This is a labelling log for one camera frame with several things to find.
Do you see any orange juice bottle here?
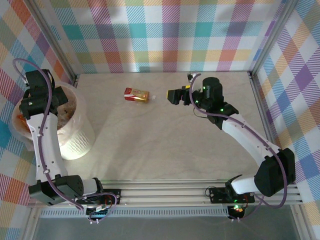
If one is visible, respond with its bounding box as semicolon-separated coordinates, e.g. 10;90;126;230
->
14;112;33;133

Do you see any black controller board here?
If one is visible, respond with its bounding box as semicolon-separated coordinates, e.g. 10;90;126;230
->
227;204;248;223

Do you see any aluminium frame post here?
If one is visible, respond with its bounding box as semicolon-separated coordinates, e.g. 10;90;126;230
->
29;0;80;89
248;0;300;79

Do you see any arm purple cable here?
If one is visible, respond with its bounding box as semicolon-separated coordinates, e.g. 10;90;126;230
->
12;58;120;225
188;72;288;222

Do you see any red gold drink carton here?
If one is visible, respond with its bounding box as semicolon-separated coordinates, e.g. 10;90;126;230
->
123;87;151;104

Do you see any green circuit board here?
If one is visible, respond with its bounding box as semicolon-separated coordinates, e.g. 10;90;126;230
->
85;204;112;225

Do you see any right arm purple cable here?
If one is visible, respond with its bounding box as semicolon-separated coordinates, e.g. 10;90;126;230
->
188;72;288;222

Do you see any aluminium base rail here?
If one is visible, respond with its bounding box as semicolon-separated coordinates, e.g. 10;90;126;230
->
27;178;304;209

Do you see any white waste bin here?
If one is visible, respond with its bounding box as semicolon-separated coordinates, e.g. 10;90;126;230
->
11;84;96;161

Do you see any clear plastic bin liner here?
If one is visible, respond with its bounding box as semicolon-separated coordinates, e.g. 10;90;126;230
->
8;84;88;151

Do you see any aluminium table side rail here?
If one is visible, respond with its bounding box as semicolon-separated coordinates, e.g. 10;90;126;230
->
249;72;282;151

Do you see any grey slotted cable duct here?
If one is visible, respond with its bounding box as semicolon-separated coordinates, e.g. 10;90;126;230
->
39;208;230;219

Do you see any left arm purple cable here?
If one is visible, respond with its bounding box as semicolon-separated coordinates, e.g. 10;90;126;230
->
12;58;120;225

